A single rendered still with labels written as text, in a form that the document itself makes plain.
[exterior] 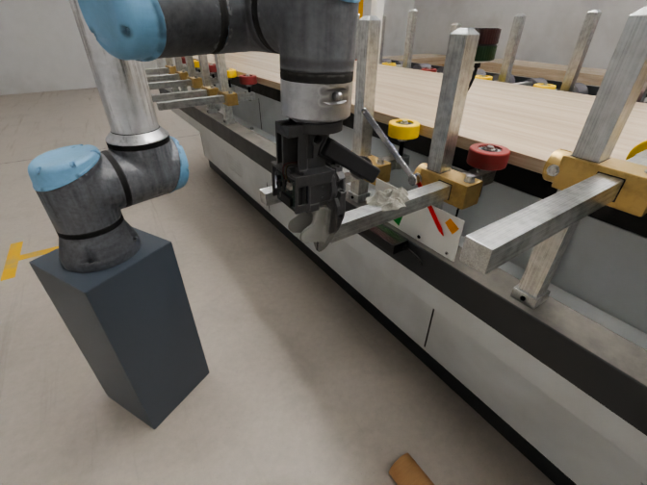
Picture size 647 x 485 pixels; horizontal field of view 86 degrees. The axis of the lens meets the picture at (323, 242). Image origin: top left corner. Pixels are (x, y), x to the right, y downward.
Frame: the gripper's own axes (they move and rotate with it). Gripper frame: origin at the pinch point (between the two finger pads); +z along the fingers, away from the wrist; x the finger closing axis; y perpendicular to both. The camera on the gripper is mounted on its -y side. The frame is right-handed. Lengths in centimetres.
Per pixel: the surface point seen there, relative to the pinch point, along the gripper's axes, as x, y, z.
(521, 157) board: 4.2, -46.0, -8.7
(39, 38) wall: -782, 55, 7
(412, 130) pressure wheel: -21.6, -40.8, -8.8
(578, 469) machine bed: 41, -55, 64
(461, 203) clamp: 4.2, -29.2, -2.1
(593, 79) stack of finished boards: -210, -625, 23
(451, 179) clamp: 0.6, -29.3, -5.7
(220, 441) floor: -26, 19, 84
